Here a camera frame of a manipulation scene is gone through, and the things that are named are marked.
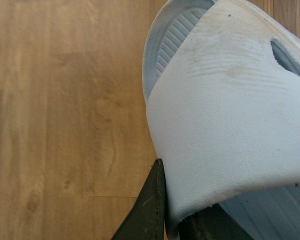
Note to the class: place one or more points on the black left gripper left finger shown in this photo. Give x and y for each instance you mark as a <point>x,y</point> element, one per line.
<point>146,219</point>

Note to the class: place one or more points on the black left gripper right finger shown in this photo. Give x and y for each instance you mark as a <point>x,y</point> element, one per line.
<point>211,223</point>

